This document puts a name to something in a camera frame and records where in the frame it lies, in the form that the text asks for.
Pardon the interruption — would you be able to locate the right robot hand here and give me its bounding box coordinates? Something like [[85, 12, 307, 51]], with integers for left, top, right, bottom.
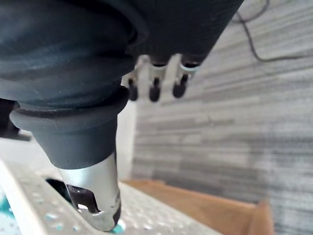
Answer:
[[0, 0, 245, 233]]

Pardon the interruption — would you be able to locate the black cable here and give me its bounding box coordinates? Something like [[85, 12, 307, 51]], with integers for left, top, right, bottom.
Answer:
[[229, 0, 313, 62]]

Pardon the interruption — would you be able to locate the teal garment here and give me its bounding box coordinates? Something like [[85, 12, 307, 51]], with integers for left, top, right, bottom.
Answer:
[[0, 193, 13, 221]]

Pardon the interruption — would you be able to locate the white perforated laundry basket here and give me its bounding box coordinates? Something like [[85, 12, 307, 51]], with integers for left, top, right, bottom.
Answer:
[[0, 160, 222, 235]]

